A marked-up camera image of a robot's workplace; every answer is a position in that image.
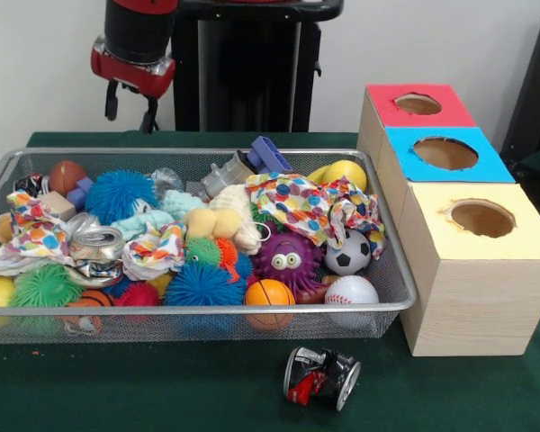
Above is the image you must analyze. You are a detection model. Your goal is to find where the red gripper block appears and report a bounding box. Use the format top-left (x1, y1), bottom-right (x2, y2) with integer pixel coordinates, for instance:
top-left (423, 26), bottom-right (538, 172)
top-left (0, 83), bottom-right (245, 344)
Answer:
top-left (90, 34), bottom-right (176, 135)

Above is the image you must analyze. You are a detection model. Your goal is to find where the colourful paper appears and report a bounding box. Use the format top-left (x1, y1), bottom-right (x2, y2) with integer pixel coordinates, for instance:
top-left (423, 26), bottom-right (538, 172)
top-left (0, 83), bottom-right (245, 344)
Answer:
top-left (245, 170), bottom-right (387, 260)

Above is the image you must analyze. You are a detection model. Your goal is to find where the black white soccer ball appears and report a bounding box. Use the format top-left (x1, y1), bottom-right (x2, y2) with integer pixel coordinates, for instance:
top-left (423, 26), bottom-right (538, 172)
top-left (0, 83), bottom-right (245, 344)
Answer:
top-left (324, 229), bottom-right (373, 276)

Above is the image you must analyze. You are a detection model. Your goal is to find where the crushed red black can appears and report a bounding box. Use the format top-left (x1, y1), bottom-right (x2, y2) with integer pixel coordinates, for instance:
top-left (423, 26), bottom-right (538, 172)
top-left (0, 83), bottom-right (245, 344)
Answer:
top-left (283, 346), bottom-right (363, 413)

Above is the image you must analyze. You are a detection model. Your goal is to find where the wooden box with three holes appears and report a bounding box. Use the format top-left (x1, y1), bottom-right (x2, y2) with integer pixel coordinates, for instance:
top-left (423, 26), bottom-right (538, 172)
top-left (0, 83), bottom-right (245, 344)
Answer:
top-left (357, 83), bottom-right (540, 357)

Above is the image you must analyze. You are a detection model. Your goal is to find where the blue spiky rubber ball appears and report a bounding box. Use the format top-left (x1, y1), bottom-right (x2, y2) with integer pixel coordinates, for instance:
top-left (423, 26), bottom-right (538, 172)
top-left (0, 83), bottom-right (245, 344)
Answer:
top-left (165, 260), bottom-right (248, 308)
top-left (84, 169), bottom-right (158, 226)

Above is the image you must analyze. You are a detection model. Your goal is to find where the crushed silver can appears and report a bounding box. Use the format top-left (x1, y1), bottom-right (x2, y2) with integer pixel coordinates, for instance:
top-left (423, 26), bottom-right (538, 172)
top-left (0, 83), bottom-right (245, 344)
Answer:
top-left (69, 224), bottom-right (126, 265)

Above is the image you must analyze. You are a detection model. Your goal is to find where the purple plastic toy block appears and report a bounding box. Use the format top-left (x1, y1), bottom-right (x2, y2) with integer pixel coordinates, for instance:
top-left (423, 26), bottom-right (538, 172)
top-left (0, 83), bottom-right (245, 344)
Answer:
top-left (246, 135), bottom-right (293, 175)

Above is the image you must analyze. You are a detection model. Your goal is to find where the purple spiky monster toy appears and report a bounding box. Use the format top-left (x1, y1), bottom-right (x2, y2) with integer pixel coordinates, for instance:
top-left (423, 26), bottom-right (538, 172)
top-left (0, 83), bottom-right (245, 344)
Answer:
top-left (253, 220), bottom-right (332, 293)

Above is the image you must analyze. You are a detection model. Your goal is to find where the yellow plastic ball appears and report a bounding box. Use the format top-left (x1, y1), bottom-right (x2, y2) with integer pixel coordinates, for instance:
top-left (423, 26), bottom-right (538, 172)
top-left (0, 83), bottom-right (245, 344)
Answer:
top-left (309, 160), bottom-right (369, 190)

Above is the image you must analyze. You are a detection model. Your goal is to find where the orange foam basketball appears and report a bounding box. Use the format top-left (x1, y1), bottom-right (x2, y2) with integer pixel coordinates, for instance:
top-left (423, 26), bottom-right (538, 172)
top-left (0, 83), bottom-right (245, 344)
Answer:
top-left (245, 278), bottom-right (297, 333)

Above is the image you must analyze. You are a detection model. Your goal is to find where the white foam baseball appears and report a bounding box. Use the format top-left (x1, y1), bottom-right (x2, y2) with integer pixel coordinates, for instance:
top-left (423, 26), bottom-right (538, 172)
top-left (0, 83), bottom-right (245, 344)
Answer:
top-left (324, 274), bottom-right (380, 328)

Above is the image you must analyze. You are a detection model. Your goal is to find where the black chair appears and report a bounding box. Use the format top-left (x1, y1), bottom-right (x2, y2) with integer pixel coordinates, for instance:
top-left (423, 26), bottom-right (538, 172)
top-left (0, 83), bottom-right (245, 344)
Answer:
top-left (499, 6), bottom-right (540, 158)

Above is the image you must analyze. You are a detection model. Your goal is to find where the shallow wire mesh bin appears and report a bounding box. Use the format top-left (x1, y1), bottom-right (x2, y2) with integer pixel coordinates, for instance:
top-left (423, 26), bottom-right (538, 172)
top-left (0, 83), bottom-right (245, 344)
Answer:
top-left (0, 147), bottom-right (420, 347)

